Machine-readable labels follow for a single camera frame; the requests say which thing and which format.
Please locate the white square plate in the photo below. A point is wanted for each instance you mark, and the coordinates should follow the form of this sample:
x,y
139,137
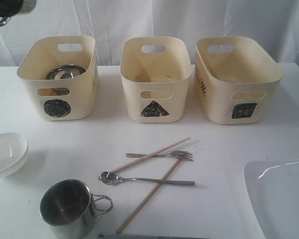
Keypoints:
x,y
273,190

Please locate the steel mug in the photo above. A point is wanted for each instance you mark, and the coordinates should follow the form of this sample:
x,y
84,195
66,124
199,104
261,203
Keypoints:
x,y
10,8
70,208

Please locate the cream bin with triangle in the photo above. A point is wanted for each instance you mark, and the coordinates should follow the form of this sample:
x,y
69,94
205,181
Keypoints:
x,y
155,74

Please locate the small steel bowl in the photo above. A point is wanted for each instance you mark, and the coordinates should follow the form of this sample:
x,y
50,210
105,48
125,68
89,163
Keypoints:
x,y
65,72

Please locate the wooden chopstick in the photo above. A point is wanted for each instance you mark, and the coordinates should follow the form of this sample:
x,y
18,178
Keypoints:
x,y
147,156
129,219

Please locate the cream bin with circle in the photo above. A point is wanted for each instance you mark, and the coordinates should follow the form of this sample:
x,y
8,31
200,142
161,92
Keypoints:
x,y
61,99

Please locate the steel mug front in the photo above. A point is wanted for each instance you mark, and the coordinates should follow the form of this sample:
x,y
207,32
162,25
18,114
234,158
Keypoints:
x,y
70,208

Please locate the white ceramic bowl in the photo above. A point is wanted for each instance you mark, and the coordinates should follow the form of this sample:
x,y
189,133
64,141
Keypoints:
x,y
13,153

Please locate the steel spoon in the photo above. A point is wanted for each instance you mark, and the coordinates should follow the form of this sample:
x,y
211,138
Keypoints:
x,y
110,178

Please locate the steel fork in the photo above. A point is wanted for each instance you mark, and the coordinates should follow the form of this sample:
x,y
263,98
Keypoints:
x,y
178,154

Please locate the white backdrop curtain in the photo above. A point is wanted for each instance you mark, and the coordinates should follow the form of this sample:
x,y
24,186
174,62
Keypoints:
x,y
274,24

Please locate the cream bin with square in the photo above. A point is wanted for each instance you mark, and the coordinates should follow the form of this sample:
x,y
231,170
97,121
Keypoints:
x,y
235,79

